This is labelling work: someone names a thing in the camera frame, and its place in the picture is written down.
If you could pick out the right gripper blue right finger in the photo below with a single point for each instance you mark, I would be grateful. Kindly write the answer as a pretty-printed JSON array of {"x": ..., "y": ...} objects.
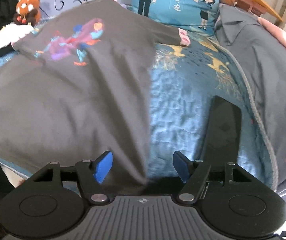
[{"x": 193, "y": 174}]

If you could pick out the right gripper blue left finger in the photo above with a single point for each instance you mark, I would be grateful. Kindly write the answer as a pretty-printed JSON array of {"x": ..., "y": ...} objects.
[{"x": 90, "y": 176}]

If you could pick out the grey sweatshirt with print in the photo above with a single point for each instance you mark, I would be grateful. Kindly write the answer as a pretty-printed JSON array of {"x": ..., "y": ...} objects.
[{"x": 80, "y": 86}]

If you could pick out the black smartphone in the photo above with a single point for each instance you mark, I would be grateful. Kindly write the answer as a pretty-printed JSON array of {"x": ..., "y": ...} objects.
[{"x": 222, "y": 138}]

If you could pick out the blue floral quilt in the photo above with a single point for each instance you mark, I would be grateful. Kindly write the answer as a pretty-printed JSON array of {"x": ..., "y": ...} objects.
[{"x": 141, "y": 102}]

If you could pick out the grey-blue duvet with lettering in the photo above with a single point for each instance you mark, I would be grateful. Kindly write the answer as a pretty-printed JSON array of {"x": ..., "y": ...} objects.
[{"x": 258, "y": 72}]

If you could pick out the white cloth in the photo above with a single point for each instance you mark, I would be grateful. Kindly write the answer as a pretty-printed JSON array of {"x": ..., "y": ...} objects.
[{"x": 11, "y": 33}]

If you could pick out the blue cartoon police pillow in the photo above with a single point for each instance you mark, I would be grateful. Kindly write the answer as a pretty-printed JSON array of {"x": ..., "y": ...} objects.
[{"x": 192, "y": 15}]

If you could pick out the red panda plush toy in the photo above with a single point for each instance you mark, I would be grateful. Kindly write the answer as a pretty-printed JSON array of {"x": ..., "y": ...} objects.
[{"x": 27, "y": 12}]

